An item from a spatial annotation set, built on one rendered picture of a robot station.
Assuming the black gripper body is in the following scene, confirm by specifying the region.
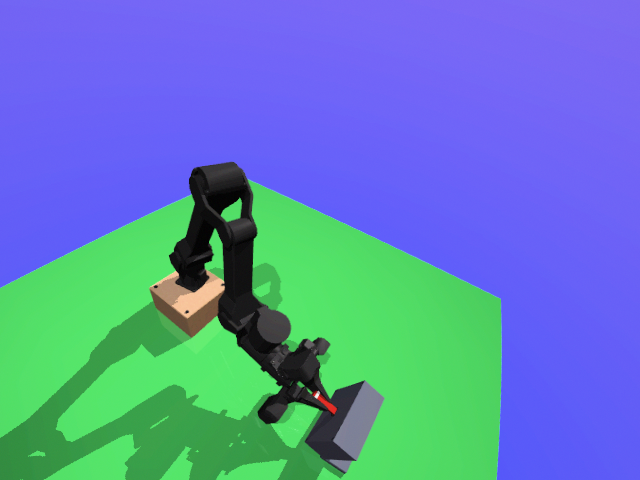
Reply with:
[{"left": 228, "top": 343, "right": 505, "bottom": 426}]
[{"left": 258, "top": 337, "right": 331, "bottom": 424}]

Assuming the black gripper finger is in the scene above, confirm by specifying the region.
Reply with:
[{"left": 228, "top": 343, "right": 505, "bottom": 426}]
[
  {"left": 288, "top": 386, "right": 328, "bottom": 411},
  {"left": 300, "top": 365, "right": 332, "bottom": 403}
]

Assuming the dark grey sloped panel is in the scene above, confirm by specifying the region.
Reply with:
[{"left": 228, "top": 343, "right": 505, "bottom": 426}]
[{"left": 304, "top": 380, "right": 385, "bottom": 474}]

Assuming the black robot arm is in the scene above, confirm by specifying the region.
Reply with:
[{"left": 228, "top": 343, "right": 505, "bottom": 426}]
[{"left": 169, "top": 162, "right": 320, "bottom": 387}]

